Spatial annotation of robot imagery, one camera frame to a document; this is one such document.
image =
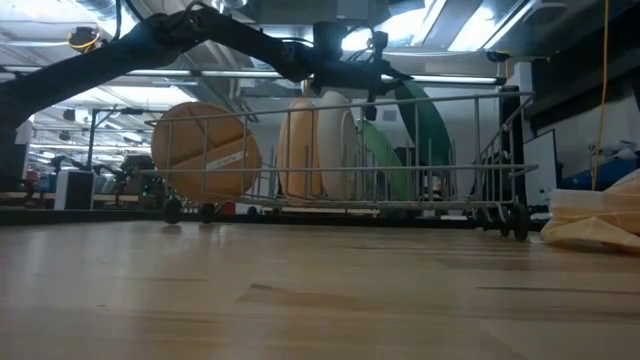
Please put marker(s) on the blue bin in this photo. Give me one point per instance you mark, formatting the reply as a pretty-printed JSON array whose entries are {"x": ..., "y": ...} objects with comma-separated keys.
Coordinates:
[{"x": 600, "y": 175}]

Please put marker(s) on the brown divided wooden plate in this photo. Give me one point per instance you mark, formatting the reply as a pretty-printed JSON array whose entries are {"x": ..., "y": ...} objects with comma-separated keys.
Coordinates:
[{"x": 205, "y": 155}]

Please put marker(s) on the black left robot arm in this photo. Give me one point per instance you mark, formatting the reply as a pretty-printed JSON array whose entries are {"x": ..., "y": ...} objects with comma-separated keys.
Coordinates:
[{"x": 125, "y": 55}]

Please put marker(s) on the yellow checked cloth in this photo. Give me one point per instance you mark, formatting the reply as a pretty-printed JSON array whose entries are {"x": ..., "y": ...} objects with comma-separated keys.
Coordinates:
[{"x": 595, "y": 220}]

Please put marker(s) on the dark green plate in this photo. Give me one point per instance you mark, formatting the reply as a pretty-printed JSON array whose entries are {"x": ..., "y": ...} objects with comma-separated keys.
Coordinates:
[{"x": 430, "y": 125}]

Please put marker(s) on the peach plastic plate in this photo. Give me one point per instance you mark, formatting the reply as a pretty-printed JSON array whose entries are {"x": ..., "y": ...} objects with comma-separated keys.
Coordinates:
[{"x": 300, "y": 150}]

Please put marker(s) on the light green plate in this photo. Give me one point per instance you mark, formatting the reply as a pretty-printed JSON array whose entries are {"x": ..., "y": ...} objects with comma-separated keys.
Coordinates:
[{"x": 382, "y": 160}]

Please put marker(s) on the white box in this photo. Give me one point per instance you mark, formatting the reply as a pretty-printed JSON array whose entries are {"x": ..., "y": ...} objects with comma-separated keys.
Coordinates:
[{"x": 75, "y": 190}]

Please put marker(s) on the white board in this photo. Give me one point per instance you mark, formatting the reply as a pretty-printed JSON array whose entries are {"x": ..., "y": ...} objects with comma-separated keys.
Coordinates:
[{"x": 540, "y": 160}]

